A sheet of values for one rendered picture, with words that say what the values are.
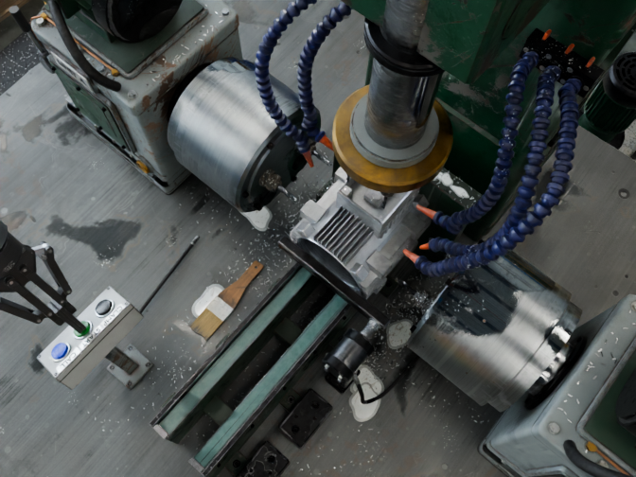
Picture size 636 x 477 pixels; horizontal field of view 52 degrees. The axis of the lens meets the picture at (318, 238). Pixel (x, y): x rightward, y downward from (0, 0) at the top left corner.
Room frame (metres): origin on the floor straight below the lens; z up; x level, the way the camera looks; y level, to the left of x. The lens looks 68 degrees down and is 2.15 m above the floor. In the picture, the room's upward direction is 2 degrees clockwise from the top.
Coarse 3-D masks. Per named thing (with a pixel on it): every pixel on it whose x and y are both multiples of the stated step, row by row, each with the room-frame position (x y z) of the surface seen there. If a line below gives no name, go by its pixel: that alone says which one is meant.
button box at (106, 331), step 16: (112, 288) 0.33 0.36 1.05; (96, 304) 0.30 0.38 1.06; (112, 304) 0.30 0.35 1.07; (128, 304) 0.30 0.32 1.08; (80, 320) 0.27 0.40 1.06; (96, 320) 0.27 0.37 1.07; (112, 320) 0.27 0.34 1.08; (128, 320) 0.27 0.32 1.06; (64, 336) 0.24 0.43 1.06; (96, 336) 0.24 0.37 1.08; (112, 336) 0.24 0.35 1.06; (48, 352) 0.21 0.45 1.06; (80, 352) 0.21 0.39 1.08; (96, 352) 0.22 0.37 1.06; (48, 368) 0.18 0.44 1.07; (64, 368) 0.18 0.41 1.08; (80, 368) 0.19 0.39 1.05; (64, 384) 0.16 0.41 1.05
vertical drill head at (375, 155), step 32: (416, 0) 0.47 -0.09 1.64; (384, 32) 0.49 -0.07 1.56; (416, 32) 0.47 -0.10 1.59; (352, 96) 0.57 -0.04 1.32; (384, 96) 0.48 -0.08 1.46; (416, 96) 0.47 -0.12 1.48; (352, 128) 0.50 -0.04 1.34; (384, 128) 0.47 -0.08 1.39; (416, 128) 0.47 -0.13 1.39; (448, 128) 0.52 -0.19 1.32; (352, 160) 0.46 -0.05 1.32; (384, 160) 0.45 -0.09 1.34; (416, 160) 0.45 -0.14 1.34; (384, 192) 0.44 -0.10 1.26
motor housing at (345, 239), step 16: (336, 192) 0.53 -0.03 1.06; (336, 208) 0.49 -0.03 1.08; (320, 224) 0.46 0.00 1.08; (336, 224) 0.45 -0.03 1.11; (352, 224) 0.45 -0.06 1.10; (400, 224) 0.47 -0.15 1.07; (304, 240) 0.46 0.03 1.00; (320, 240) 0.42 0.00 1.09; (336, 240) 0.42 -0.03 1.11; (352, 240) 0.42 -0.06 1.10; (368, 240) 0.43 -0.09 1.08; (384, 240) 0.44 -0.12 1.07; (400, 240) 0.44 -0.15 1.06; (320, 256) 0.44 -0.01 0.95; (336, 256) 0.39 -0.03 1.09; (352, 256) 0.39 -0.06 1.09; (368, 256) 0.40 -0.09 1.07; (400, 256) 0.42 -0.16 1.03; (336, 272) 0.42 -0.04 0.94; (368, 272) 0.38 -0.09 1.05; (352, 288) 0.38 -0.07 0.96; (368, 288) 0.35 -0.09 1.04
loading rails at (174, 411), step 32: (288, 288) 0.39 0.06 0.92; (384, 288) 0.43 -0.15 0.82; (256, 320) 0.32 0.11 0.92; (288, 320) 0.34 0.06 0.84; (320, 320) 0.32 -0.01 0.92; (224, 352) 0.25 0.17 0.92; (256, 352) 0.28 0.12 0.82; (288, 352) 0.26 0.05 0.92; (320, 352) 0.28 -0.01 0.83; (192, 384) 0.19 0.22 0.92; (224, 384) 0.20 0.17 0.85; (256, 384) 0.19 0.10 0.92; (288, 384) 0.20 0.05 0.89; (160, 416) 0.13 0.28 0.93; (192, 416) 0.14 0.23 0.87; (224, 416) 0.14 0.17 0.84; (256, 416) 0.13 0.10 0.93; (224, 448) 0.08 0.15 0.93
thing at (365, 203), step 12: (348, 192) 0.49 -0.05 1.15; (360, 192) 0.51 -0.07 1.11; (372, 192) 0.50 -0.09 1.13; (408, 192) 0.50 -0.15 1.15; (336, 204) 0.49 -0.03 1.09; (348, 204) 0.48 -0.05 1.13; (360, 204) 0.48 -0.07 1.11; (372, 204) 0.48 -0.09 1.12; (396, 204) 0.49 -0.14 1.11; (408, 204) 0.50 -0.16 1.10; (360, 216) 0.46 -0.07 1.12; (372, 216) 0.45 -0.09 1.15; (384, 216) 0.45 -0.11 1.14; (396, 216) 0.47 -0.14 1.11; (372, 228) 0.44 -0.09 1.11; (384, 228) 0.44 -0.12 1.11
